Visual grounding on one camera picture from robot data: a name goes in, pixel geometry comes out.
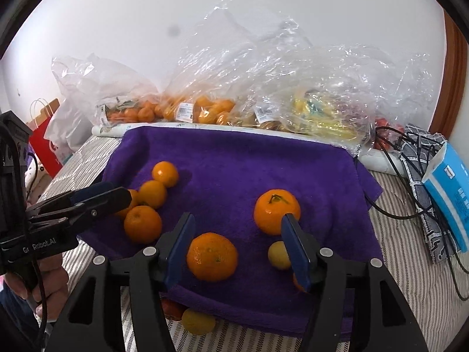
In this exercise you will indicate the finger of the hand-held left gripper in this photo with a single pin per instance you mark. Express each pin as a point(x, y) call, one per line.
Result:
point(110, 201)
point(91, 190)

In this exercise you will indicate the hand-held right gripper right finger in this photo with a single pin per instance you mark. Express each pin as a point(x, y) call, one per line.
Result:
point(295, 253)

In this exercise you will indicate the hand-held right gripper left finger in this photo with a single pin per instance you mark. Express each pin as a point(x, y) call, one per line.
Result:
point(181, 249)

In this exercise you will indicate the yellow lemon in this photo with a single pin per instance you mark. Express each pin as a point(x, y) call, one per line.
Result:
point(278, 256)

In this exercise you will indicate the large orange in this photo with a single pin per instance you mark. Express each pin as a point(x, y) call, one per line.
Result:
point(211, 256)

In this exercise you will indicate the medium orange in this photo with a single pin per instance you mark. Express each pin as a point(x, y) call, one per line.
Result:
point(143, 224)

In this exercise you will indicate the person's left hand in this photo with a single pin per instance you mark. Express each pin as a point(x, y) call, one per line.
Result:
point(55, 282)

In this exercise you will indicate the large mandarin with stem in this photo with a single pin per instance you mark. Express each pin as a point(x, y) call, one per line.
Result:
point(273, 212)

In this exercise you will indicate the red paper bag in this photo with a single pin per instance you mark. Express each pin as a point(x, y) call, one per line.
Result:
point(44, 146)

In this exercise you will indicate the white plastic bag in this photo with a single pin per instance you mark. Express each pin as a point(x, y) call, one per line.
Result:
point(69, 128)

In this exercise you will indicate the yellow-green round fruit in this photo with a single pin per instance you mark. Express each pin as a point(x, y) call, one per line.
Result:
point(198, 322)

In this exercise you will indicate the purple towel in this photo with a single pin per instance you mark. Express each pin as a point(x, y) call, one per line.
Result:
point(227, 176)

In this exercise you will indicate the pile of bagged mandarins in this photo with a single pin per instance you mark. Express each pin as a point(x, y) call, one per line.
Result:
point(143, 113)

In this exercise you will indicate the clear bag with mandarins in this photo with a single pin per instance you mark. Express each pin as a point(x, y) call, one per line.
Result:
point(110, 80)

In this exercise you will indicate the pile of bagged oranges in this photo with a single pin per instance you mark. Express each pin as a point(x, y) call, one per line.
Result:
point(209, 112)

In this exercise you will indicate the bunch of bananas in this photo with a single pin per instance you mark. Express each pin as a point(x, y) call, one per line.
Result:
point(329, 121)

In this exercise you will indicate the grey patterned cloth bag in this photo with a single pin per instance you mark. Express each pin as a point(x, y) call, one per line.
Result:
point(417, 176)

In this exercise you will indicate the pile of red fruit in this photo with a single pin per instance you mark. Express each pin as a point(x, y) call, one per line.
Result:
point(384, 132)

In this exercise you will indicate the clear bag with oranges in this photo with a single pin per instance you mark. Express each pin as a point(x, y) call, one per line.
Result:
point(205, 73)

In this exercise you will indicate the blue tissue box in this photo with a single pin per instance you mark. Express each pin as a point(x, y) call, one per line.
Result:
point(450, 190)

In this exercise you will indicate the clear bag with bananas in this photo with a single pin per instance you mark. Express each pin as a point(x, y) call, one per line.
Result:
point(348, 69)

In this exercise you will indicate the wooden door frame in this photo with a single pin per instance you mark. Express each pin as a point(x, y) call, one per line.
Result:
point(452, 80)

